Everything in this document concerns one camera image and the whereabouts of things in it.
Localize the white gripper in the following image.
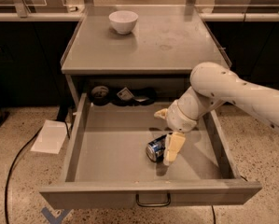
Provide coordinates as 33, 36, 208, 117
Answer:
154, 100, 197, 165

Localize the blue pepsi can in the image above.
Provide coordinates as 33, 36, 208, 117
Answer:
146, 134, 166, 162

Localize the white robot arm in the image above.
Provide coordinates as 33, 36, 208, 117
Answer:
155, 62, 279, 165

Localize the grey open top drawer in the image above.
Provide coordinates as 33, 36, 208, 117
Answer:
39, 77, 263, 210

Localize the grey cabinet counter unit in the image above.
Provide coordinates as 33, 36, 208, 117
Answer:
60, 4, 232, 109

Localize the black bundle with white tag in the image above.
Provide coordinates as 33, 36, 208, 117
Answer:
110, 87, 157, 106

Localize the black tape roll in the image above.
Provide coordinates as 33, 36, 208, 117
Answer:
90, 86, 109, 105

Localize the white ceramic bowl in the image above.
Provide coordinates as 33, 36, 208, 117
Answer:
108, 10, 138, 35

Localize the white paper sheet on floor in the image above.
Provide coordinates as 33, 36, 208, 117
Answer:
31, 119, 71, 154

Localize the blue tape floor marker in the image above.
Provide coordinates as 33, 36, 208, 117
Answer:
40, 206, 74, 224

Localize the metal drawer handle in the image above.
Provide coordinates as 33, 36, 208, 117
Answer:
135, 193, 171, 208

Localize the light rail counter right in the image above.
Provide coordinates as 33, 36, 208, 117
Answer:
195, 0, 279, 22

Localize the light rail counter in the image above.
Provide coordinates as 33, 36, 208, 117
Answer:
0, 0, 85, 21
195, 0, 279, 22

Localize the black floor cable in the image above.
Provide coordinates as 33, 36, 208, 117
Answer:
4, 126, 44, 224

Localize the light rail counter left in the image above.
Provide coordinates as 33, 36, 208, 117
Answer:
0, 0, 85, 21

